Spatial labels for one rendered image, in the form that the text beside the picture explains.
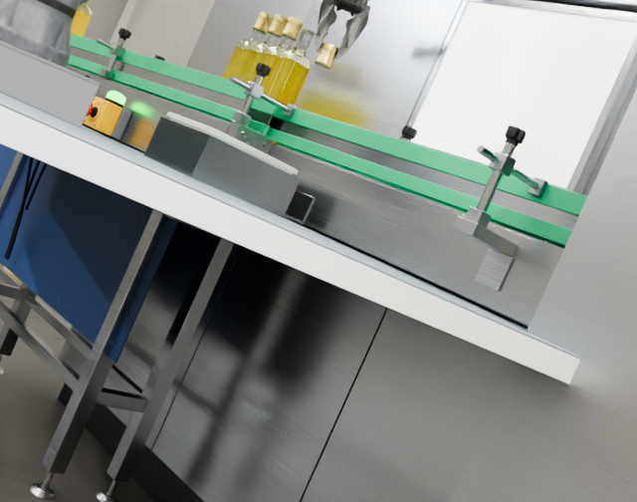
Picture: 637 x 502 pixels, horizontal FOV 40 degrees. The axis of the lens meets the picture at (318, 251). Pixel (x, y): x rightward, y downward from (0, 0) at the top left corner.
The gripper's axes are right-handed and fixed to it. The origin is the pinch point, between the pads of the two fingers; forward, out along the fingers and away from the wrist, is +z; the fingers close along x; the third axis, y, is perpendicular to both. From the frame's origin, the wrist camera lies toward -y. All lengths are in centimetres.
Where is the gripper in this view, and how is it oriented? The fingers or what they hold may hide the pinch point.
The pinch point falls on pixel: (329, 49)
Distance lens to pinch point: 181.4
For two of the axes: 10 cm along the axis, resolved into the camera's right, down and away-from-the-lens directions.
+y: -0.4, 0.1, -10.0
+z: -3.9, 9.2, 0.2
